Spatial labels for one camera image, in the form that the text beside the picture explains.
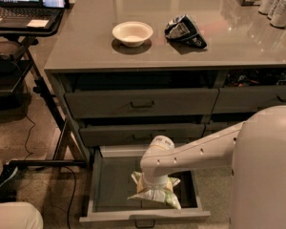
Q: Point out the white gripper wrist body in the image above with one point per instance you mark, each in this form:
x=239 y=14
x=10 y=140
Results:
x=154 y=184

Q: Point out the green jalapeno chip bag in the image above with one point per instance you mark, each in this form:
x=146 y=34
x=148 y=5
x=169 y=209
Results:
x=158 y=195

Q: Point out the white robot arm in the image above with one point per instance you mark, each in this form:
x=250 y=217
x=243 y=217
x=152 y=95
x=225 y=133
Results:
x=256 y=152

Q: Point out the open bottom left drawer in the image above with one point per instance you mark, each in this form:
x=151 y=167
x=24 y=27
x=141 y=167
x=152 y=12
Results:
x=119 y=196

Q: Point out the middle left grey drawer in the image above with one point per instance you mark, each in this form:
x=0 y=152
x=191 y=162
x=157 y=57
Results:
x=138 y=134

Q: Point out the grey drawer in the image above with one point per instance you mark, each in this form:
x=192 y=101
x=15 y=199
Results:
x=214 y=127
x=138 y=134
x=134 y=103
x=249 y=99

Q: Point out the middle right grey drawer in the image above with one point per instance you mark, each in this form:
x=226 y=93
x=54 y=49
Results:
x=214 y=127

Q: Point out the top left grey drawer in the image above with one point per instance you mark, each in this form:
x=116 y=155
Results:
x=134 y=103

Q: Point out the top right grey drawer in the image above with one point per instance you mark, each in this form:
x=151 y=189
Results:
x=249 y=99

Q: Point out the black crumpled chip bag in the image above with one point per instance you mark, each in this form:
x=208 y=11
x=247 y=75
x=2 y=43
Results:
x=183 y=29

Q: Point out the person's knee beige trousers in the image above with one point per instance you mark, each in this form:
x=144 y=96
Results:
x=20 y=215

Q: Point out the black white sneaker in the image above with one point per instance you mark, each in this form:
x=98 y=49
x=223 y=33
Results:
x=7 y=174

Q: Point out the white paper bowl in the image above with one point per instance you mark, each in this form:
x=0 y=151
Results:
x=133 y=33

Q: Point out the white sticky note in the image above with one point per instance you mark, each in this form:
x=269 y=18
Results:
x=38 y=23

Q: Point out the black smartphone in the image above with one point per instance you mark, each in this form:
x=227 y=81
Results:
x=55 y=4

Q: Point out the black laptop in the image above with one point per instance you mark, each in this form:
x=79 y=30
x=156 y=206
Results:
x=16 y=14

